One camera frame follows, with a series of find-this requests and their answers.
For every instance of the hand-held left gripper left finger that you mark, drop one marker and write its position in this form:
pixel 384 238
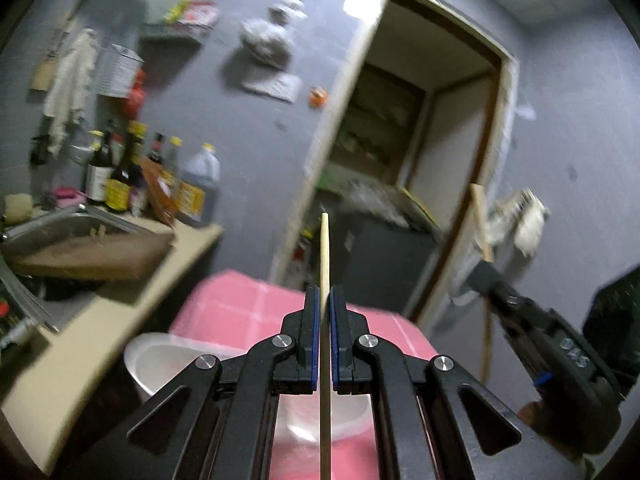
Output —
pixel 315 340

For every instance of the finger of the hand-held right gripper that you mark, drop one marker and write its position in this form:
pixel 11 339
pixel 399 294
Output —
pixel 487 280

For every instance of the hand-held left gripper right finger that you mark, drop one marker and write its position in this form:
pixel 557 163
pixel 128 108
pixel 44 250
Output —
pixel 334 340

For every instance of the wooden chopstick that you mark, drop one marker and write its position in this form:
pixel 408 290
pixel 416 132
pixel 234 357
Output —
pixel 325 250

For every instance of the person's right hand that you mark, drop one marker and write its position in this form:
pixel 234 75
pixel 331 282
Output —
pixel 534 415

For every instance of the black plastic crate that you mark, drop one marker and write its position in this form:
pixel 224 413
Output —
pixel 617 310

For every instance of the white rubber gloves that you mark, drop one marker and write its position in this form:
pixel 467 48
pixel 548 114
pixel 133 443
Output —
pixel 530 220

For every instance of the black cabinet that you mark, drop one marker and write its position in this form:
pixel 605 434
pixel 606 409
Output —
pixel 390 260

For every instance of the pink checkered cloth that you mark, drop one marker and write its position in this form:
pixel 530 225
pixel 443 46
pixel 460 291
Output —
pixel 225 300

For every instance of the crumpled clear plastic sheet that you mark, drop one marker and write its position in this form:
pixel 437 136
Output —
pixel 380 197

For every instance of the white plastic bucket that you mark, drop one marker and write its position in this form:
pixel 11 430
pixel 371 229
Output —
pixel 150 360

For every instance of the storage shelf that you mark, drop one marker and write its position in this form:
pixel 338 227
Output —
pixel 350 160

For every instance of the large dark liquid jug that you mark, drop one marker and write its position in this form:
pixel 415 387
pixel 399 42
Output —
pixel 197 190

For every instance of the brown packet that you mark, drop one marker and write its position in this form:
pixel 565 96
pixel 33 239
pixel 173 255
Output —
pixel 160 195

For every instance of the clear bottle yellow cap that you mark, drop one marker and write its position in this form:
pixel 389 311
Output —
pixel 172 160

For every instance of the brown wooden cutting board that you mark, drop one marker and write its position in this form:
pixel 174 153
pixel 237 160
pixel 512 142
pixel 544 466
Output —
pixel 90 257

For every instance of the soy sauce bottle yellow label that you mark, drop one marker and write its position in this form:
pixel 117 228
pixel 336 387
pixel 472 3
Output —
pixel 120 190

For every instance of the dark bottle red cap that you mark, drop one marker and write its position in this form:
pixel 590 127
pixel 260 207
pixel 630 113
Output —
pixel 156 147

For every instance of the dark bottle white label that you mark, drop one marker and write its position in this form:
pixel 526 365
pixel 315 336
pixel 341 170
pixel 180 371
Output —
pixel 100 175

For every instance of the pink soap dish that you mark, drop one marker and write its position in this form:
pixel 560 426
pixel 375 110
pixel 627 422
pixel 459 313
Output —
pixel 67 196

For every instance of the steel kitchen sink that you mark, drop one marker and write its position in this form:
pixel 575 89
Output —
pixel 50 225

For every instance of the red plastic bag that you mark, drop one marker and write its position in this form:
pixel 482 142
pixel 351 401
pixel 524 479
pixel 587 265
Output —
pixel 136 97

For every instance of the hanging clear plastic bag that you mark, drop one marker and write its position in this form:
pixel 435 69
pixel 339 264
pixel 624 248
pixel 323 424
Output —
pixel 267 40

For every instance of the small mesh strainer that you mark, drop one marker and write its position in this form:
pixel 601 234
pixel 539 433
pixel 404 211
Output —
pixel 80 147

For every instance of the yellow sponge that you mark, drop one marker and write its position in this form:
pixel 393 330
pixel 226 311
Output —
pixel 17 206

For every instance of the metal box grater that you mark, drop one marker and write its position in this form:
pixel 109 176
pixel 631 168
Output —
pixel 117 72

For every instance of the colourful snack packets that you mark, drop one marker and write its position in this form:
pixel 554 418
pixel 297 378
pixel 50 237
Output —
pixel 195 12

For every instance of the white hanging rag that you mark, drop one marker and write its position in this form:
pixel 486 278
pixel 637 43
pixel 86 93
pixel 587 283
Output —
pixel 70 85

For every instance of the wooden knife rack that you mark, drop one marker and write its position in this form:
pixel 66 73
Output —
pixel 42 72

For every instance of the wooden door frame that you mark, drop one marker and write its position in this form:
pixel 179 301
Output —
pixel 340 110

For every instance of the orange wall hook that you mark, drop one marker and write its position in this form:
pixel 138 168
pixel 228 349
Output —
pixel 317 97

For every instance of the wall socket plate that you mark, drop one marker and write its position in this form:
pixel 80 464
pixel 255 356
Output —
pixel 275 86

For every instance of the black wall holder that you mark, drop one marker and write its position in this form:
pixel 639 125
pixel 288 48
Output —
pixel 38 150

